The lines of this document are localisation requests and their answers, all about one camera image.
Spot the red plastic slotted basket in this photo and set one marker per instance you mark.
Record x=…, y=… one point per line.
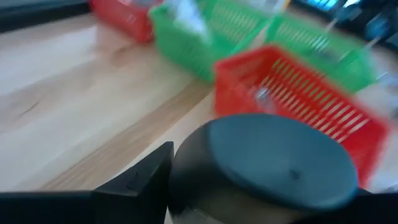
x=124, y=18
x=236, y=77

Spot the vanity pack cotton swab bag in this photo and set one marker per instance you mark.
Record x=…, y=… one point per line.
x=189, y=18

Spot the silver nail clipper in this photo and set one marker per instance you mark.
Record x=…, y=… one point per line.
x=264, y=98

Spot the green plastic slotted basket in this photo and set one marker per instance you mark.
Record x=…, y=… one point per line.
x=357, y=77
x=180, y=53

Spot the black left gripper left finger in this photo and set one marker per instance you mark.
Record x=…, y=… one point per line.
x=130, y=202

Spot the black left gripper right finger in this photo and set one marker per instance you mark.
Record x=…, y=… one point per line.
x=373, y=208

